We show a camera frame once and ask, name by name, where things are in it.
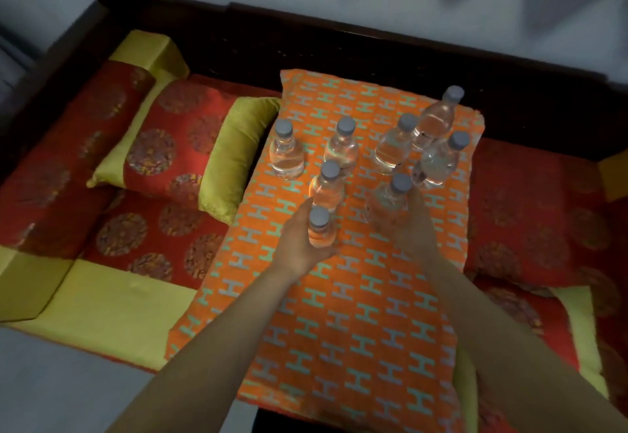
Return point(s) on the person's right hand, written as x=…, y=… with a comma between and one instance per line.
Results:
x=417, y=231

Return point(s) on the person's left hand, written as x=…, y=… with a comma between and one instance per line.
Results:
x=292, y=246

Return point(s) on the person's left thumb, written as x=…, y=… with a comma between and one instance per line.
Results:
x=325, y=252

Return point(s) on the person's right fingers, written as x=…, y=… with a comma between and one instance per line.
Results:
x=414, y=199

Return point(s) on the grey-capped water bottle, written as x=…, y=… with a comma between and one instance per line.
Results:
x=320, y=226
x=390, y=202

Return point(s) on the person's right forearm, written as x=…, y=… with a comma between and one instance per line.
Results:
x=505, y=349

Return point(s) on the person's left forearm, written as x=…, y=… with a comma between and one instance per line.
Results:
x=211, y=349

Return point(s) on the orange patterned blanket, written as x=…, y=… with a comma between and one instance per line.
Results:
x=353, y=310

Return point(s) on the cluster of clear plastic bottles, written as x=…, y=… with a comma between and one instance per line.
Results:
x=286, y=153

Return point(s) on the red patterned cushion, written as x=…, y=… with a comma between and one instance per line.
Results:
x=530, y=212

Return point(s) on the red cushion with yellow band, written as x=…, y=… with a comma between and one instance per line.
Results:
x=527, y=312

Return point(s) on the red pillow with yellow ends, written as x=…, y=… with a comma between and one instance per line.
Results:
x=171, y=148

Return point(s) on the red and yellow seat cushion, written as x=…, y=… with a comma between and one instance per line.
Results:
x=122, y=310

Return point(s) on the red bolster with yellow end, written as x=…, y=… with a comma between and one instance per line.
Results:
x=64, y=153

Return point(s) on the dark wooden sofa frame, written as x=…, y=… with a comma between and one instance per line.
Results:
x=343, y=50

